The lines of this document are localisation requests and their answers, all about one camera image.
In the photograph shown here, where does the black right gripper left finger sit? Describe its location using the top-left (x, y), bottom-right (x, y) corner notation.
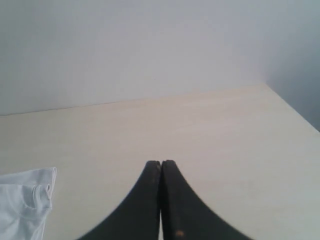
top-left (80, 160), bottom-right (161, 240)

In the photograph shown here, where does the white t-shirt red lettering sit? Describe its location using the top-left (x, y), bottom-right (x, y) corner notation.
top-left (0, 167), bottom-right (57, 240)

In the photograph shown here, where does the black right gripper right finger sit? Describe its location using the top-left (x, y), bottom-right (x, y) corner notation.
top-left (160, 160), bottom-right (247, 240)

